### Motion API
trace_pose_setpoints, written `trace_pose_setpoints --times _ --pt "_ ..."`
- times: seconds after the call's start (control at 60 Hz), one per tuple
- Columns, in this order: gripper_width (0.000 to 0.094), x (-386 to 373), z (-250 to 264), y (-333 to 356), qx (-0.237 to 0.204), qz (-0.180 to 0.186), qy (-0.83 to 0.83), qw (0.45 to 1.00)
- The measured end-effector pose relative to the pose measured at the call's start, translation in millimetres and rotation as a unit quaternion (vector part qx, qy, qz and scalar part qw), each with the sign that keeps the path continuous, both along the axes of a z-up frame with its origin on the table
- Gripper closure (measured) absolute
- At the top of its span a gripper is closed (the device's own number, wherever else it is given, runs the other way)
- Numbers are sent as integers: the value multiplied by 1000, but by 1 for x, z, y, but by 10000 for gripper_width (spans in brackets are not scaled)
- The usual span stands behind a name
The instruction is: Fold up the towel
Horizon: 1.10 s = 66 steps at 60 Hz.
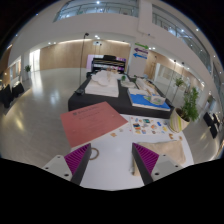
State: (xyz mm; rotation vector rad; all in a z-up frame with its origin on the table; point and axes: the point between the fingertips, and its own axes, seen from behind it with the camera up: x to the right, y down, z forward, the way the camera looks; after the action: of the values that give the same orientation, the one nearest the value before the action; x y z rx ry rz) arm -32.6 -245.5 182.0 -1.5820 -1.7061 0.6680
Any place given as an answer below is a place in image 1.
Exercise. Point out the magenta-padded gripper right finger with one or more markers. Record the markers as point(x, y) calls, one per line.
point(146, 158)

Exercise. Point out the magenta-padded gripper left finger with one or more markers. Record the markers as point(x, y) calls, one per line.
point(77, 159)

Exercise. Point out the beige knitted towel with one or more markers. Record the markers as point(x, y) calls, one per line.
point(170, 150)

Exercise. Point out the white sheet of colourful stickers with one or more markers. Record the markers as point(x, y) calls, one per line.
point(143, 126)

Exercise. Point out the round orange sticker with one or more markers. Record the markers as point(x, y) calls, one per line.
point(180, 137)

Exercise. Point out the palm plant in striped pot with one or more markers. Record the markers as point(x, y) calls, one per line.
point(178, 122)

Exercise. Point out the black display platform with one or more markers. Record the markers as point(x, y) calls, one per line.
point(100, 103)

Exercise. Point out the dark chair group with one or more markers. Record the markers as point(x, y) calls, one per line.
point(213, 123)
point(10, 93)

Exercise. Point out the small potted green plant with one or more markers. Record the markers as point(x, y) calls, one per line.
point(27, 68)
point(179, 82)

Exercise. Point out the black upright piano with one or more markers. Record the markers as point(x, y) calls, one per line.
point(108, 61)

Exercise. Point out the blue arrow sign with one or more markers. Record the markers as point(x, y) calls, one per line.
point(140, 56)

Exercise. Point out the purple arrow sign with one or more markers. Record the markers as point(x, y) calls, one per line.
point(141, 50)

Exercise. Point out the green arrow sign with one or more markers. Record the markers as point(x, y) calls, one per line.
point(141, 45)

